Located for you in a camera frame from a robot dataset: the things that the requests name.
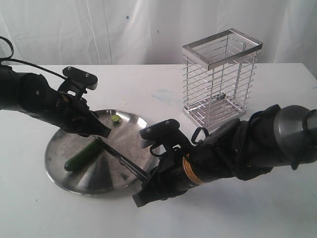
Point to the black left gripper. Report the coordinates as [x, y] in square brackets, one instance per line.
[74, 116]

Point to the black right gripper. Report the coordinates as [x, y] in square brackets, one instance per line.
[168, 182]

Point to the green cucumber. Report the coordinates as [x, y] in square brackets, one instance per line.
[85, 156]

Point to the black handled knife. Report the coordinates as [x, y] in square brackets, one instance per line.
[132, 167]

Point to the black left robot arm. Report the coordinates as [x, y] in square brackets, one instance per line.
[30, 94]

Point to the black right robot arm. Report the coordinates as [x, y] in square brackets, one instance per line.
[244, 149]

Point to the small cucumber slice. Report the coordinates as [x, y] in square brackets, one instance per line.
[116, 119]

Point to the round stainless steel plate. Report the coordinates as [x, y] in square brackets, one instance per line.
[104, 174]

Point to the white backdrop curtain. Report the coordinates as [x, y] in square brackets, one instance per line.
[153, 31]

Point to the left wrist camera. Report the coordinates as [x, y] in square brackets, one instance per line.
[77, 81]

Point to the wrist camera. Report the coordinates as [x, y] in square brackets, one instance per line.
[77, 81]
[167, 134]

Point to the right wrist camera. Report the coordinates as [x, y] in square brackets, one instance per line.
[167, 134]

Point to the chrome wire utensil basket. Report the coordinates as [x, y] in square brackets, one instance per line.
[218, 75]

